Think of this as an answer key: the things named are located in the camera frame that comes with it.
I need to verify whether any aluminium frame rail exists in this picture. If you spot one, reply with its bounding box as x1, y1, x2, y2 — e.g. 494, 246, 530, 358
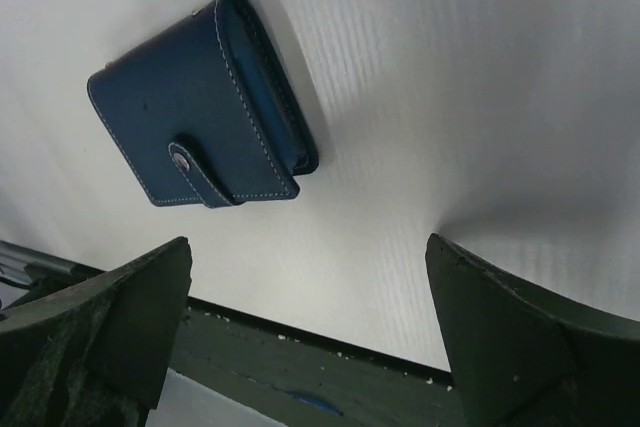
1, 241, 102, 290

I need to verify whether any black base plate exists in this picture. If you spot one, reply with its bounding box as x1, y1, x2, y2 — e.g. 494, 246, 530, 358
163, 298, 465, 426

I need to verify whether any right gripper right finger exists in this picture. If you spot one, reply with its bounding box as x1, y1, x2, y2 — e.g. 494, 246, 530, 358
425, 233, 639, 426

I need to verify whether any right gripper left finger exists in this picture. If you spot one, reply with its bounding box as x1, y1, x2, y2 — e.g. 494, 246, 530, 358
1, 237, 192, 426

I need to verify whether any blue leather card holder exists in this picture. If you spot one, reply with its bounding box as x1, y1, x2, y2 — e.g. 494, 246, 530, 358
87, 0, 319, 208

